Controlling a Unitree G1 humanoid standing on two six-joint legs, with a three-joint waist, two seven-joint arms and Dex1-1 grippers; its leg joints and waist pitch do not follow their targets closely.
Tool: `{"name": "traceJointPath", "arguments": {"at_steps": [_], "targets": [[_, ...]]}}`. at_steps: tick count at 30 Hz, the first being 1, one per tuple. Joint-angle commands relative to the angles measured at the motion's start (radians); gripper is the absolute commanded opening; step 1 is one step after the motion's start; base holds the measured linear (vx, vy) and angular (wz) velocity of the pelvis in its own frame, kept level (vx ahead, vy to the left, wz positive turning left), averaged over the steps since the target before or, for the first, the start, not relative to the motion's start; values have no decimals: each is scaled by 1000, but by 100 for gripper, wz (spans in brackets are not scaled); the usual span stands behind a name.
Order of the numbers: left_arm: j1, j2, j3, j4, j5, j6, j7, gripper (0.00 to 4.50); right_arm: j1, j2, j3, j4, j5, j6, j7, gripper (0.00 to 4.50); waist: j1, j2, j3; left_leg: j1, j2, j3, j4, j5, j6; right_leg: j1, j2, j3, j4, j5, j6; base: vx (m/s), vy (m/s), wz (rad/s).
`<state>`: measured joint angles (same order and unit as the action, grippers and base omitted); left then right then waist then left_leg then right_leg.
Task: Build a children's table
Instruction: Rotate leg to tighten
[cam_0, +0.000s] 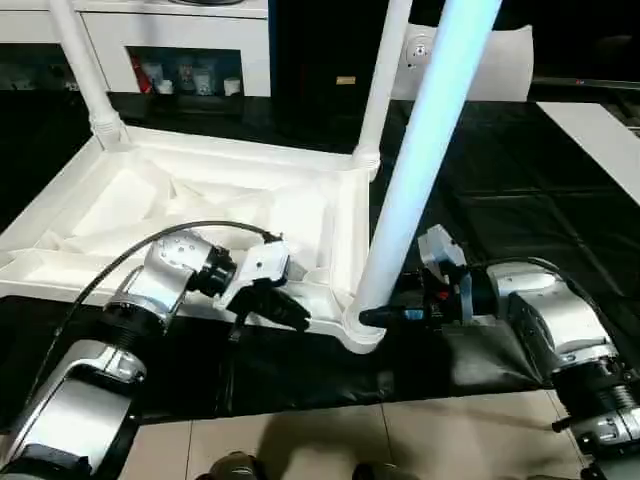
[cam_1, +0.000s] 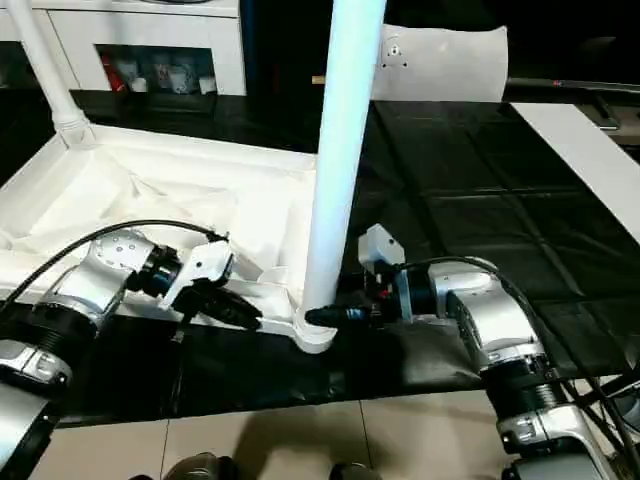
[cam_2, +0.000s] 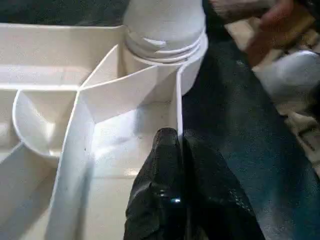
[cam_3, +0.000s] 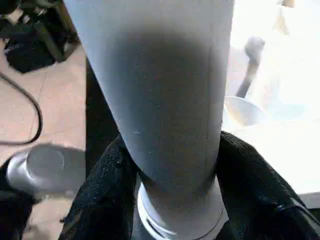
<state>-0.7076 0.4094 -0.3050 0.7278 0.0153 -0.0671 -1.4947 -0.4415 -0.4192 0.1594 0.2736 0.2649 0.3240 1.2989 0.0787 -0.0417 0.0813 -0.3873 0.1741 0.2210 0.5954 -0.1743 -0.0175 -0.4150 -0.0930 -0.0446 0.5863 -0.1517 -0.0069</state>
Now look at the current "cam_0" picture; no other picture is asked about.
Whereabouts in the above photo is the white plastic table leg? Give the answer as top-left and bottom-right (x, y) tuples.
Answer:
(46, 0), (129, 149)
(352, 0), (413, 173)
(354, 0), (503, 333)

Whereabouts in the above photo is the black work mat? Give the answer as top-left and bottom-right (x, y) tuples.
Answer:
(0, 88), (640, 431)

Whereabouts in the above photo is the white flat board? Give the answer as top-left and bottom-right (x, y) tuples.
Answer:
(538, 101), (640, 189)

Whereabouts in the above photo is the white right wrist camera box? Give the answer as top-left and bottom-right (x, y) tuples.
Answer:
(416, 225), (471, 293)

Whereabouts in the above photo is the white plastic bag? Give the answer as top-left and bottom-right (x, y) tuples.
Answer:
(392, 23), (535, 104)

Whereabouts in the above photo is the dark grey robot body part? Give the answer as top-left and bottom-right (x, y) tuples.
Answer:
(195, 452), (265, 480)
(354, 462), (403, 480)

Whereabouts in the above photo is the white cabinet with glass doors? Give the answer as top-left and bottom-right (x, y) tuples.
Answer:
(0, 0), (273, 99)

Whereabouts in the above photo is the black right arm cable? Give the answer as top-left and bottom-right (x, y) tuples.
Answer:
(455, 256), (611, 341)

